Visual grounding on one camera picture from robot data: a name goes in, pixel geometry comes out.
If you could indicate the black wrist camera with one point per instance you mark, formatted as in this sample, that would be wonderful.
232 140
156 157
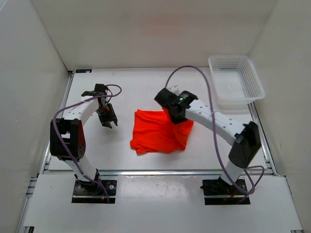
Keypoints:
99 89
170 100

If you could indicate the aluminium right frame rail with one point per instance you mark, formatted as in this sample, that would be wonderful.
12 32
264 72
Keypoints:
264 143

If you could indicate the white plastic mesh basket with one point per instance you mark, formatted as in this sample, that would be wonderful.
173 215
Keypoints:
235 80

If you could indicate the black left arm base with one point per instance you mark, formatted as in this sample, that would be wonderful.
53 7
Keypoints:
89 192

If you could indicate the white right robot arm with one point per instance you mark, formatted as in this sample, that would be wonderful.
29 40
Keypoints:
243 138

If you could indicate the orange mesh shorts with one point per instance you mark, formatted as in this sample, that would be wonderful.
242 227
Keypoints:
154 131

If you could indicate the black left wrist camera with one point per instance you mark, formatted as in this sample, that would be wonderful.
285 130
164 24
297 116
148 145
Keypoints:
99 89

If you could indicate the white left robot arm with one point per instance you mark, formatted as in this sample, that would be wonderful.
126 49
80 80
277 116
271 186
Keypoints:
67 138

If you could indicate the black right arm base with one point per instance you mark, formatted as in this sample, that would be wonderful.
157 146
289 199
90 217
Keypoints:
218 192

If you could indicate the aluminium table edge rail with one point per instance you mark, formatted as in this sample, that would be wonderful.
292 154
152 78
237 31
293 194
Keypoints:
160 172

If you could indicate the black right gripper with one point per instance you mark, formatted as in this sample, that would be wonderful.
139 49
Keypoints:
177 120

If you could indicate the black corner label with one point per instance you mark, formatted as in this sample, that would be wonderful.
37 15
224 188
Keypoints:
83 71

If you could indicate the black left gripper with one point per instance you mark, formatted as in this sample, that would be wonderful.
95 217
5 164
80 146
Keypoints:
112 115

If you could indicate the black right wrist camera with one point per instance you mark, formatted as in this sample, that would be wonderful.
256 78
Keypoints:
170 100

